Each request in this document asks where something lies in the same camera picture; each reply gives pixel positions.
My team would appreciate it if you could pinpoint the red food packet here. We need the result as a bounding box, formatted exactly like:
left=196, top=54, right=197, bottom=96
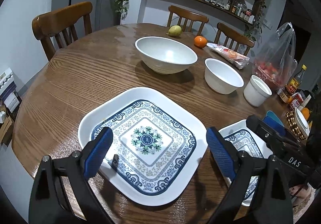
left=291, top=92, right=313, bottom=111

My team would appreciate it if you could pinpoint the green pear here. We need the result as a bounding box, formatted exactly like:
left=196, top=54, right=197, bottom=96
left=166, top=25, right=182, bottom=37

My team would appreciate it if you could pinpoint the small leafy vine plant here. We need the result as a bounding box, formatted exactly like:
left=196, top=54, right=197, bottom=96
left=244, top=0, right=267, bottom=39

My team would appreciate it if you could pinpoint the clear plastic bag of strawberries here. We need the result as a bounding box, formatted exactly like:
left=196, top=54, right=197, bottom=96
left=252, top=22, right=298, bottom=90

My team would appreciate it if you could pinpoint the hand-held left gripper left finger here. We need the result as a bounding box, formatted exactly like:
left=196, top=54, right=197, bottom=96
left=29, top=126, right=114, bottom=224

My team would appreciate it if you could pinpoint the small blue patterned square plate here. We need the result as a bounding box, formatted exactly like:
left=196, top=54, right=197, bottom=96
left=218, top=119, right=274, bottom=207

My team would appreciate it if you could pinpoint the white red snack packet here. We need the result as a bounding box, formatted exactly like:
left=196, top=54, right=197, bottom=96
left=206, top=43, right=250, bottom=69

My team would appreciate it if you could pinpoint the large blue patterned square plate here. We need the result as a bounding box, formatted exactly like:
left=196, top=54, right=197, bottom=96
left=78, top=87, right=208, bottom=206

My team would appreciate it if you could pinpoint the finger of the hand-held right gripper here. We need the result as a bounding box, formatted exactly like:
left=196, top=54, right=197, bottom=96
left=246, top=114, right=305, bottom=157
left=263, top=111, right=287, bottom=137

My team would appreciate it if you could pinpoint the person's right forearm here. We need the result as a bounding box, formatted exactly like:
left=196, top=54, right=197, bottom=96
left=288, top=181, right=318, bottom=217

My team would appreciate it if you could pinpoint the stack of white boxes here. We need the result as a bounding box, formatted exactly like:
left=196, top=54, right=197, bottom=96
left=0, top=67, right=23, bottom=114

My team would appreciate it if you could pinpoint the orange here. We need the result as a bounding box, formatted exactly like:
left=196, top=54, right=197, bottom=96
left=194, top=35, right=208, bottom=48

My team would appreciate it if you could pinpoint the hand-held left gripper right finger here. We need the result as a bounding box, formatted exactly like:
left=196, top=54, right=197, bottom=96
left=206, top=127, right=294, bottom=224

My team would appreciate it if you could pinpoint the wooden chair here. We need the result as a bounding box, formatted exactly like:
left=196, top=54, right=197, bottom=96
left=32, top=1, right=93, bottom=61
left=167, top=5, right=209, bottom=35
left=214, top=22, right=255, bottom=56

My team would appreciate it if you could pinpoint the large white bowl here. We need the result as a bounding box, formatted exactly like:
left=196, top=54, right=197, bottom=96
left=135, top=36, right=198, bottom=74

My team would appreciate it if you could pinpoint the small tall white bowl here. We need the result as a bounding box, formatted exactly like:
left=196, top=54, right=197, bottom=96
left=243, top=75, right=272, bottom=107

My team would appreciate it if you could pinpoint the yellow capped glass bottle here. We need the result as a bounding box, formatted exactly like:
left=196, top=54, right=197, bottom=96
left=286, top=64, right=308, bottom=96

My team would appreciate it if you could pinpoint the medium white bowl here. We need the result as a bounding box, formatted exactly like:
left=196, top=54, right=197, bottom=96
left=204, top=58, right=244, bottom=94

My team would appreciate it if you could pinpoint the wooden bead trivet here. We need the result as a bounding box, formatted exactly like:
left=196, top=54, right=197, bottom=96
left=286, top=107, right=311, bottom=140

